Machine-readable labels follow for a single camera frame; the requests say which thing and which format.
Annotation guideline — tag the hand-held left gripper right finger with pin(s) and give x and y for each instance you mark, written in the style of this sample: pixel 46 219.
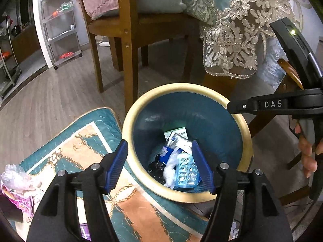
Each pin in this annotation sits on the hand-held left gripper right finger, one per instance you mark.
pixel 201 169

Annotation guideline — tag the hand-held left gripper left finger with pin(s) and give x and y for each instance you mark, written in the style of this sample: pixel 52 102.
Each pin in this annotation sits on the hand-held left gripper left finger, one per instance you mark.
pixel 116 169

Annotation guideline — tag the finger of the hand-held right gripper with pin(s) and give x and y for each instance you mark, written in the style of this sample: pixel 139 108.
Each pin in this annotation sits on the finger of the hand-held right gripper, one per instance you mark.
pixel 252 104

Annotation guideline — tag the blue blister pack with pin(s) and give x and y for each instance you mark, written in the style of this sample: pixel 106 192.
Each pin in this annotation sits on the blue blister pack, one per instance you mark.
pixel 186 171

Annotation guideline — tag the white tissue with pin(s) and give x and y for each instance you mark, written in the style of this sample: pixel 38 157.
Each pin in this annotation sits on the white tissue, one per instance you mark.
pixel 170 171

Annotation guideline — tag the blue and white packet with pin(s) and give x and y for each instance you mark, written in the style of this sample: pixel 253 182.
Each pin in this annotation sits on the blue and white packet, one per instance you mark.
pixel 174 143

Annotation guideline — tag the black plastic bag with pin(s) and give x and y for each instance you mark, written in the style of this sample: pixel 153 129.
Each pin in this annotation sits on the black plastic bag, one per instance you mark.
pixel 156 167

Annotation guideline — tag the green and white medicine box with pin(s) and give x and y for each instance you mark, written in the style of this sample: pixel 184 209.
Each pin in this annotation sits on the green and white medicine box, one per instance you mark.
pixel 176 131

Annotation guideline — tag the blue bin with cream rim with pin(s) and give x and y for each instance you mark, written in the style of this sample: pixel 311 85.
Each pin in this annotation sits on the blue bin with cream rim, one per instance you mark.
pixel 176 111

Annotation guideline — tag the purple packet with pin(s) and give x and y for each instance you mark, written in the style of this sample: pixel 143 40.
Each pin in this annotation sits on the purple packet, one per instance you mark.
pixel 85 232

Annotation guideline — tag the pink snack packet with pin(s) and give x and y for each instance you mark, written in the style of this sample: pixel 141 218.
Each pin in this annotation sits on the pink snack packet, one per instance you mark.
pixel 21 203

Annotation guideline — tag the clear plastic wrapper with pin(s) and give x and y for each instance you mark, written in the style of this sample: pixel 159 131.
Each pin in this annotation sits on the clear plastic wrapper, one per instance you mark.
pixel 14 177

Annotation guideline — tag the person's right hand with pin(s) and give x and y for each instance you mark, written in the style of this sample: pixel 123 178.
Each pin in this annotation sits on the person's right hand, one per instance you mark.
pixel 307 158

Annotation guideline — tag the amber wooden chair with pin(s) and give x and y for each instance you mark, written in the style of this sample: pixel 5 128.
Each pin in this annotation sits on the amber wooden chair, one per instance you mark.
pixel 290 71

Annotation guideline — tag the clear plastic bag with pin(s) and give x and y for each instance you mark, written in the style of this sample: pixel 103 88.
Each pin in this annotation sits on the clear plastic bag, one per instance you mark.
pixel 271 65

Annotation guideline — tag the teal printed cushion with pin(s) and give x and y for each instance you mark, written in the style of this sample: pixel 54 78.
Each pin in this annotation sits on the teal printed cushion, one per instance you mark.
pixel 141 206

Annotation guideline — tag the grey cloth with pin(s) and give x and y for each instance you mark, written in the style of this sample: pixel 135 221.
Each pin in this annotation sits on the grey cloth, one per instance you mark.
pixel 233 229

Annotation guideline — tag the teal lace-trimmed tablecloth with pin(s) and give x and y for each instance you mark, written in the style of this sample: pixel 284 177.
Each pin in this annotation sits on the teal lace-trimmed tablecloth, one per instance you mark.
pixel 227 30

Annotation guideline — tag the metal shelving rack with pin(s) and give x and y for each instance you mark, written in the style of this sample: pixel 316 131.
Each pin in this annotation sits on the metal shelving rack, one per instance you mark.
pixel 10 75

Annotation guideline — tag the white shelf cart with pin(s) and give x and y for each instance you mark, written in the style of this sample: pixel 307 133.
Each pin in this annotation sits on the white shelf cart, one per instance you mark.
pixel 63 36

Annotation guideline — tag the wooden kitchen cabinet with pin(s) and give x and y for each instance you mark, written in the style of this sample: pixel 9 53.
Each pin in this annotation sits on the wooden kitchen cabinet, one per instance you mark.
pixel 25 45

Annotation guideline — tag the pink cushion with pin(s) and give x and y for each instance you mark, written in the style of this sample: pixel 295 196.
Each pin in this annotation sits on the pink cushion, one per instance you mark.
pixel 101 2

